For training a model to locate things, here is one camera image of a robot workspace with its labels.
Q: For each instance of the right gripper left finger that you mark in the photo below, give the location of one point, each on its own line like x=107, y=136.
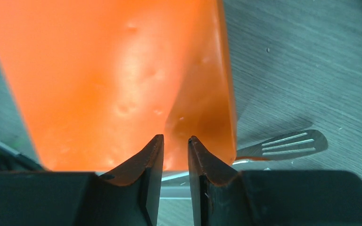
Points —
x=132, y=191

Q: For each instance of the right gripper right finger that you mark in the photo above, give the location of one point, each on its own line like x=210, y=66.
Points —
x=216, y=190

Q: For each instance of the orange box lid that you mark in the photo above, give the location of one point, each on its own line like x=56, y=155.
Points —
x=95, y=80

